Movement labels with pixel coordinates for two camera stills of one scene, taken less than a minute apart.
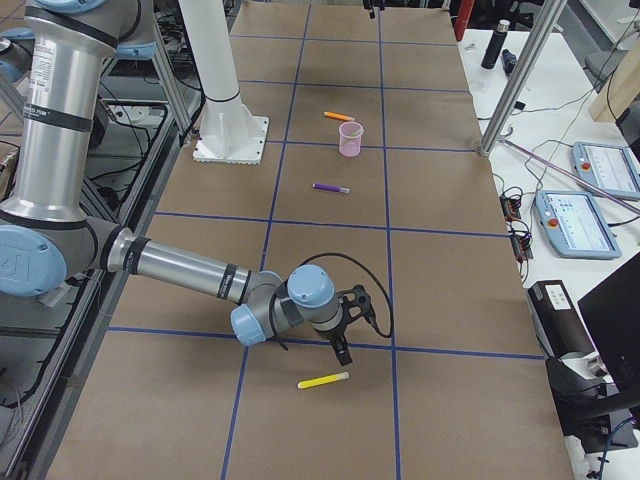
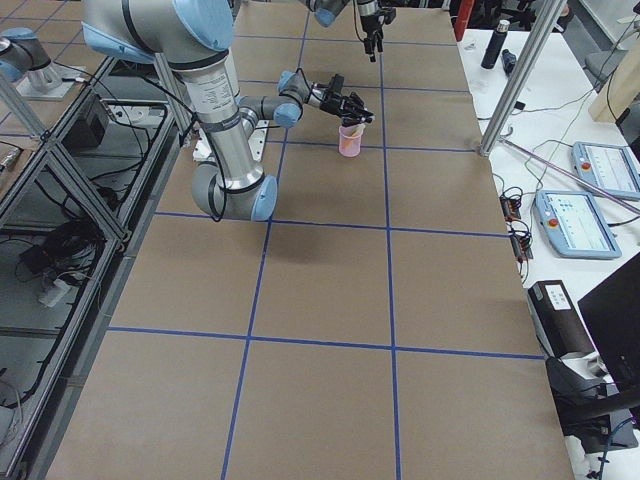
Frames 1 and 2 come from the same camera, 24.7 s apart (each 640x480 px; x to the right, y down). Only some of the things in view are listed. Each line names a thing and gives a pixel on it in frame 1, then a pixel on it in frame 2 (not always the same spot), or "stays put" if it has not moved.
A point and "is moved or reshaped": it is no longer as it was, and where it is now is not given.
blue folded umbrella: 508,60 stays put
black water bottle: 494,48 stays put
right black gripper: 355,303 to 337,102
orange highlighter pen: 339,116 is moved or reshaped
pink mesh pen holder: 350,133 stays put
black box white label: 557,323 stays put
